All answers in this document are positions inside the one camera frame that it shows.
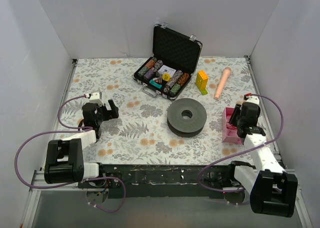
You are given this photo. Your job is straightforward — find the red wire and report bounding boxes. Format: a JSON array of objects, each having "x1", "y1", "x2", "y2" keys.
[{"x1": 224, "y1": 114, "x2": 238, "y2": 136}]

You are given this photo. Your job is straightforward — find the grey cable spool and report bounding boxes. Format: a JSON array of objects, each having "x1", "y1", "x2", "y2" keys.
[{"x1": 167, "y1": 98, "x2": 207, "y2": 138}]

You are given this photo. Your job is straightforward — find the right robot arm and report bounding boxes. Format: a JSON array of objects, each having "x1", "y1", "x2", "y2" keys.
[{"x1": 226, "y1": 102, "x2": 298, "y2": 218}]

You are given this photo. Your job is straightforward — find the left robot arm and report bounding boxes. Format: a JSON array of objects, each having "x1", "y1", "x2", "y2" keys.
[{"x1": 44, "y1": 100, "x2": 119, "y2": 188}]

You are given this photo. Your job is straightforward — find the pink box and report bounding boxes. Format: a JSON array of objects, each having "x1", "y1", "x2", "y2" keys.
[{"x1": 222, "y1": 107, "x2": 242, "y2": 144}]

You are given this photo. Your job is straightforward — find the green toy brick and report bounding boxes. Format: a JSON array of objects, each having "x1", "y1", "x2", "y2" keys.
[{"x1": 200, "y1": 89, "x2": 208, "y2": 95}]

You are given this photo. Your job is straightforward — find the peach toy microphone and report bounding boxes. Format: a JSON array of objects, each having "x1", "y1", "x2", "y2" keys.
[{"x1": 214, "y1": 67, "x2": 231, "y2": 100}]

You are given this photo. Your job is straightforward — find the teal block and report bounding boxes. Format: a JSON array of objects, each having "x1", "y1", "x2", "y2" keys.
[{"x1": 149, "y1": 80, "x2": 162, "y2": 89}]

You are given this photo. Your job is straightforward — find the yellow toy block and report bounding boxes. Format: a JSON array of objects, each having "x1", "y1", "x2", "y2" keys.
[{"x1": 195, "y1": 70, "x2": 208, "y2": 90}]

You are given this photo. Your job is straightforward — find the yellow dealer button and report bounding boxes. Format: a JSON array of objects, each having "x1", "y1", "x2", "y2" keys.
[{"x1": 162, "y1": 73, "x2": 171, "y2": 82}]

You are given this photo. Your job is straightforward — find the white card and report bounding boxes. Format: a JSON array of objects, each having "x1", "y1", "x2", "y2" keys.
[{"x1": 158, "y1": 65, "x2": 176, "y2": 76}]

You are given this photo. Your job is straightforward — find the black poker chip case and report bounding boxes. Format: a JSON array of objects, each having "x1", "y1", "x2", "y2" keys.
[{"x1": 133, "y1": 23, "x2": 203, "y2": 100}]

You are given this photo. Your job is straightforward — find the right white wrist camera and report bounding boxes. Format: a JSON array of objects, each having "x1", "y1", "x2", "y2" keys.
[{"x1": 244, "y1": 93, "x2": 260, "y2": 106}]

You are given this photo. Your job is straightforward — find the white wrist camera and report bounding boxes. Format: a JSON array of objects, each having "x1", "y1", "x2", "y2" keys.
[
  {"x1": 85, "y1": 91, "x2": 104, "y2": 106},
  {"x1": 244, "y1": 93, "x2": 260, "y2": 106}
]

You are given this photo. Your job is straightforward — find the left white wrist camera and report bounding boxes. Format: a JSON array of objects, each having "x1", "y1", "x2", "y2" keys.
[{"x1": 85, "y1": 91, "x2": 104, "y2": 106}]

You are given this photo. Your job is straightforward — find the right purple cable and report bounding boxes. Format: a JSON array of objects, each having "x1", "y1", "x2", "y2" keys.
[{"x1": 196, "y1": 93, "x2": 285, "y2": 205}]

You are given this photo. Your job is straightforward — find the purple cable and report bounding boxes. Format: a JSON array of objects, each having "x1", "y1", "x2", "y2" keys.
[
  {"x1": 14, "y1": 95, "x2": 126, "y2": 213},
  {"x1": 196, "y1": 93, "x2": 285, "y2": 205}
]

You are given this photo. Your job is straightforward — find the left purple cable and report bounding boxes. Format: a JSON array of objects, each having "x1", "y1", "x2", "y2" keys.
[{"x1": 14, "y1": 95, "x2": 126, "y2": 213}]

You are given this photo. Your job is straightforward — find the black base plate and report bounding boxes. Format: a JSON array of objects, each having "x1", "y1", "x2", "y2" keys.
[{"x1": 78, "y1": 164, "x2": 247, "y2": 203}]

